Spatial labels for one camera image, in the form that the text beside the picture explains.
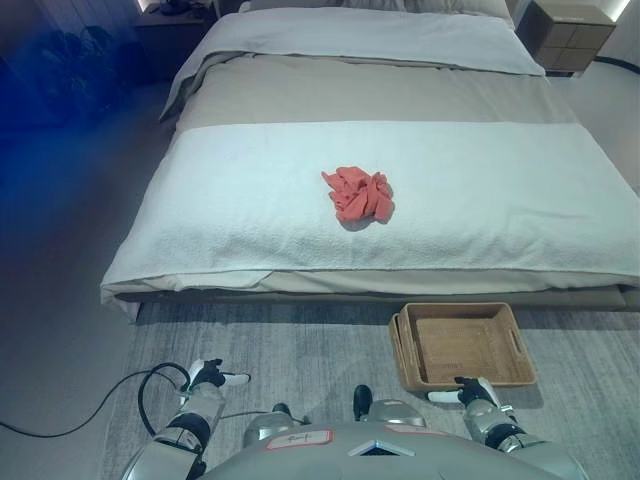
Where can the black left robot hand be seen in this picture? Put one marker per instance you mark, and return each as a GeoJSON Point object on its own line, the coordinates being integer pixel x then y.
{"type": "Point", "coordinates": [207, 376]}

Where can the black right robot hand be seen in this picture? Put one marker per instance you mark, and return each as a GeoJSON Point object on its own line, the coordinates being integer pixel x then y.
{"type": "Point", "coordinates": [472, 390]}

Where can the red cloth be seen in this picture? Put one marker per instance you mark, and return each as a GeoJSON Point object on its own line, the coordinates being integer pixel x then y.
{"type": "Point", "coordinates": [360, 197]}

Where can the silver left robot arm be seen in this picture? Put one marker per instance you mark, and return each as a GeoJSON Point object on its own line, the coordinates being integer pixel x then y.
{"type": "Point", "coordinates": [187, 430]}

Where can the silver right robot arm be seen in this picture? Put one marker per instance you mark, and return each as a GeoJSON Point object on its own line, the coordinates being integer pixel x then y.
{"type": "Point", "coordinates": [500, 430]}

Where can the brown wicker basket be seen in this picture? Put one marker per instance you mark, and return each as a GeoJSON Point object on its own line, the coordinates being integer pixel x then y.
{"type": "Point", "coordinates": [460, 345]}

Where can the beige bed base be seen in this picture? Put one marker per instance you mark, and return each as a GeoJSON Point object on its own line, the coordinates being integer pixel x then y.
{"type": "Point", "coordinates": [550, 297]}

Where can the white textured bed runner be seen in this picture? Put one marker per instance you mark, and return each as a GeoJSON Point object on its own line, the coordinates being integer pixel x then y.
{"type": "Point", "coordinates": [250, 200]}

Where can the silver left robot leg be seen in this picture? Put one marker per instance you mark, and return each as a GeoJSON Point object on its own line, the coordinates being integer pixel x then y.
{"type": "Point", "coordinates": [270, 425]}

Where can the silver robot leg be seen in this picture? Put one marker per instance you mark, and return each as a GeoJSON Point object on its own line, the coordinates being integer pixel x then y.
{"type": "Point", "coordinates": [395, 410]}
{"type": "Point", "coordinates": [270, 425]}

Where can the silver right robot leg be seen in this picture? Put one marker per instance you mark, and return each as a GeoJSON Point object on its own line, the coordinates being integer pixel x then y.
{"type": "Point", "coordinates": [395, 410]}

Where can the grey rug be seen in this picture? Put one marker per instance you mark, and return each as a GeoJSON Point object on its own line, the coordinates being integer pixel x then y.
{"type": "Point", "coordinates": [300, 350]}

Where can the grey robot torso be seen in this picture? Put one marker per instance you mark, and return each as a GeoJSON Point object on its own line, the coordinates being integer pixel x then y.
{"type": "Point", "coordinates": [400, 455]}

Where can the dark bag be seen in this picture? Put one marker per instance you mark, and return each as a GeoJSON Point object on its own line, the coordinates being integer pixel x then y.
{"type": "Point", "coordinates": [80, 65]}

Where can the dark wooden nightstand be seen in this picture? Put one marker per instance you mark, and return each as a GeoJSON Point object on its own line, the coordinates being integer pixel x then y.
{"type": "Point", "coordinates": [170, 22]}

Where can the white folded-back sheet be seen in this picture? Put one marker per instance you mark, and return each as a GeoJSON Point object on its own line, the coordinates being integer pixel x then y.
{"type": "Point", "coordinates": [350, 40]}

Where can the light wooden nightstand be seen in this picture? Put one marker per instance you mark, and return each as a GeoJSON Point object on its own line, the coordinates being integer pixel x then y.
{"type": "Point", "coordinates": [565, 35]}

